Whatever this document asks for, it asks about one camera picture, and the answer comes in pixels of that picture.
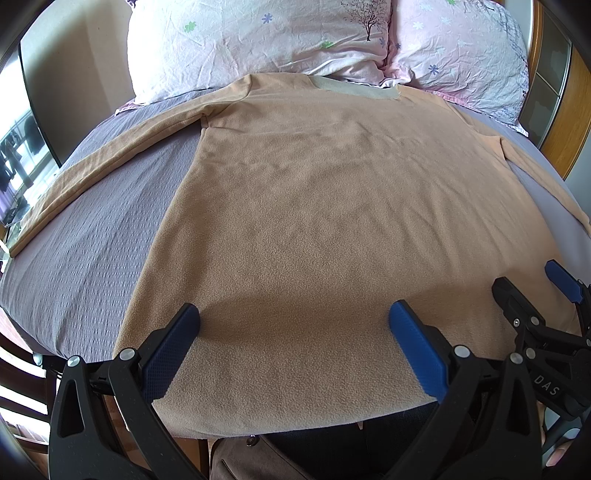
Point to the purple bed sheet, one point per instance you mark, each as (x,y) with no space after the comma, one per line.
(67,292)

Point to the brown trousers of person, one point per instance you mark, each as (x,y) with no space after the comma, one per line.
(252,457)

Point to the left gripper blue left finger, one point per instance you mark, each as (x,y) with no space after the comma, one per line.
(164,350)

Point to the person's right hand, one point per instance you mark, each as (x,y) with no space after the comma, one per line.
(558,453)

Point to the tan long-sleeve shirt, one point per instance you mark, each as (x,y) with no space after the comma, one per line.
(307,210)

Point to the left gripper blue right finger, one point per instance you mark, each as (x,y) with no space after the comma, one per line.
(421,346)

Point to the bright window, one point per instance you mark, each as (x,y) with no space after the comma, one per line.
(28,166)

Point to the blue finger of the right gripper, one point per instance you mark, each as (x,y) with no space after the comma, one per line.
(564,281)
(517,309)

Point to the wooden headboard with glass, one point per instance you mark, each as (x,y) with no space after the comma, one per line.
(556,113)

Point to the left floral white pillow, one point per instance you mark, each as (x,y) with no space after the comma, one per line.
(174,47)

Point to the right floral pink pillow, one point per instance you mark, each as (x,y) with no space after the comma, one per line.
(470,53)

